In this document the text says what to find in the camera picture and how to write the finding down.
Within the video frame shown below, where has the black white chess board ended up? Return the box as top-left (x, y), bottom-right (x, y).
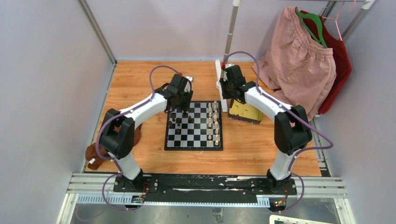
top-left (164, 101), bottom-right (223, 151)

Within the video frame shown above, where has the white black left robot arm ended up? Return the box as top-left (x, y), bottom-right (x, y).
top-left (95, 74), bottom-right (193, 193)

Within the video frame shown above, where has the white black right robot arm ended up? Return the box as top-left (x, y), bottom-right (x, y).
top-left (216, 62), bottom-right (312, 195)

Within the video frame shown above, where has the gold tin box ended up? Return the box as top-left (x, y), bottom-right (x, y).
top-left (227, 99), bottom-right (263, 125)

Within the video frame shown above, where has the pink garment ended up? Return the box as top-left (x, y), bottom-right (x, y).
top-left (252, 7), bottom-right (336, 120)

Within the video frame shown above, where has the green clothes hanger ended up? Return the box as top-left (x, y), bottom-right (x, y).
top-left (296, 10), bottom-right (328, 49)

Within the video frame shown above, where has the brown cloth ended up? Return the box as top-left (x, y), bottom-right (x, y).
top-left (85, 123), bottom-right (143, 171)

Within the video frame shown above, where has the red garment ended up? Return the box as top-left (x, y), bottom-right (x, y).
top-left (293, 8), bottom-right (352, 117)

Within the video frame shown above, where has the pink clothes hanger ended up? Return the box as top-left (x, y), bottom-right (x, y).
top-left (320, 0), bottom-right (357, 41)

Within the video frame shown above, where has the white tablet corner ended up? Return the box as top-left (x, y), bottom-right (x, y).
top-left (269, 215), bottom-right (330, 224)

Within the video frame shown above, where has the white clothes rack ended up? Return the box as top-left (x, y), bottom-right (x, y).
top-left (215, 0), bottom-right (376, 114)

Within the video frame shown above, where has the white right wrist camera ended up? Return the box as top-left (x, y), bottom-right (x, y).
top-left (220, 62), bottom-right (234, 71)

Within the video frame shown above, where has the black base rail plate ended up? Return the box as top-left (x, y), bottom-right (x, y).
top-left (113, 174), bottom-right (297, 204)

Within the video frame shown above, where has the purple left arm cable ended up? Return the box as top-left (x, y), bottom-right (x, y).
top-left (95, 65), bottom-right (183, 212)

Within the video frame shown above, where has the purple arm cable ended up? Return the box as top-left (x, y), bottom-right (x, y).
top-left (221, 51), bottom-right (334, 214)
top-left (95, 65), bottom-right (183, 212)

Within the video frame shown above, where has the aluminium frame post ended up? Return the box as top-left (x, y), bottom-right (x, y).
top-left (77, 0), bottom-right (117, 67)

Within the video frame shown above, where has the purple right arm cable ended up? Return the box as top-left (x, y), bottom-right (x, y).
top-left (221, 51), bottom-right (334, 214)

